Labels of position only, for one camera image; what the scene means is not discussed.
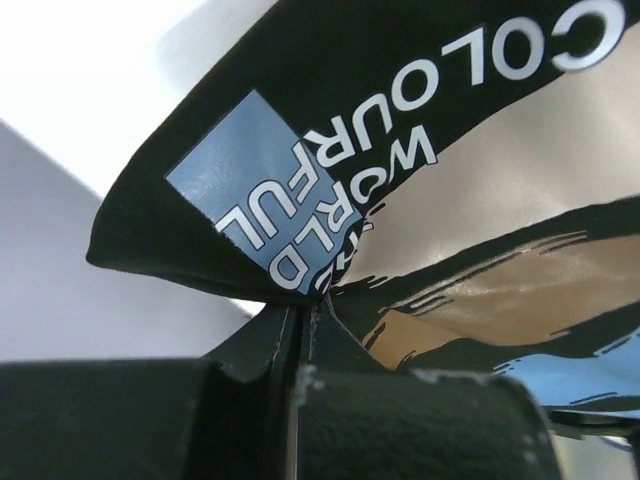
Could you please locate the black t shirt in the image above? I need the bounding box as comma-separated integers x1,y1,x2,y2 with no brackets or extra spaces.
87,1,639,433

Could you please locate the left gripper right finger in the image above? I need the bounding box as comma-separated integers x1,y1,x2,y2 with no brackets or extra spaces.
292,300,562,479

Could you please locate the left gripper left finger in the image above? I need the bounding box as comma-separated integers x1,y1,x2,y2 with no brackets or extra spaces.
1,306,303,479

